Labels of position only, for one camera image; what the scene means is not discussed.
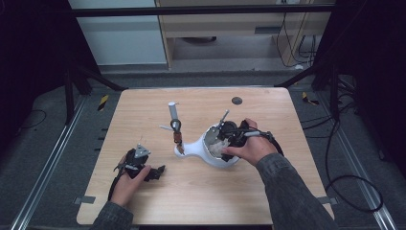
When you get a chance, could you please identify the thin black floor cable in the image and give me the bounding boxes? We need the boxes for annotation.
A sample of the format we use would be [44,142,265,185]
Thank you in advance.
[19,108,48,130]

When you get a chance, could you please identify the wooden desk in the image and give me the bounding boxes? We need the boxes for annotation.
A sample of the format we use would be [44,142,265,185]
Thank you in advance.
[154,0,337,70]

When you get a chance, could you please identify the person's left hand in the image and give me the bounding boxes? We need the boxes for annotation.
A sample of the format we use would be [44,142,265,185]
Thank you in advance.
[109,155,153,209]

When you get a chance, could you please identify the white tissue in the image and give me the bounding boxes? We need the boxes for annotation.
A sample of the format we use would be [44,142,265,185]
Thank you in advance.
[209,140,228,158]

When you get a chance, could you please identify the black curtain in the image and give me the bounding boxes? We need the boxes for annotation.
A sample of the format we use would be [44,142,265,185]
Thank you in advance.
[0,0,101,154]
[314,0,406,180]

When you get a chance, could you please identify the person's right hand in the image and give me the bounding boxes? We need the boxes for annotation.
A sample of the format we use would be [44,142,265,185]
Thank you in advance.
[221,118,280,168]

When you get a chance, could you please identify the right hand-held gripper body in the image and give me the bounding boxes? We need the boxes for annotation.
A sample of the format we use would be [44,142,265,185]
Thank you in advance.
[216,109,257,149]

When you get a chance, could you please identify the yellow black striped tape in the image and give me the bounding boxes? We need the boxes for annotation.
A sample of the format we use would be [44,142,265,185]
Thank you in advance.
[97,94,110,112]
[301,91,320,106]

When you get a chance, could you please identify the white cabinet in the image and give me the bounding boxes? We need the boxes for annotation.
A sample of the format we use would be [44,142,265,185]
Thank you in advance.
[67,0,169,67]

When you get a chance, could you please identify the black floor cable loop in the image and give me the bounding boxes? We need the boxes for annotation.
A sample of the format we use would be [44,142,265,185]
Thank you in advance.
[300,117,385,214]

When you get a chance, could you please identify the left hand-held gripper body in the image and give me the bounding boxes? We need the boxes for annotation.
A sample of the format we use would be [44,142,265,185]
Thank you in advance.
[114,143,152,180]

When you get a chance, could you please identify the metal floor rail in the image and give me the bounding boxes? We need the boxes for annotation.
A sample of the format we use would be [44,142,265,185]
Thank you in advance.
[315,91,399,230]
[9,95,88,230]

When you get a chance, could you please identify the grey tape tab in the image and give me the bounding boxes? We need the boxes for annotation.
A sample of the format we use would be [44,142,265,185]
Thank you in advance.
[74,195,97,205]
[317,195,339,206]

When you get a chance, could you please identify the hanging black cables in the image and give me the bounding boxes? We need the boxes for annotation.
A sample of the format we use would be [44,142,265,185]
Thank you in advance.
[275,11,318,70]

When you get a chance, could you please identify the black metal stand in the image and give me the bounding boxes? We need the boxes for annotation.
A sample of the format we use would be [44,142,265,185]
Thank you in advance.
[60,61,129,127]
[273,62,344,121]

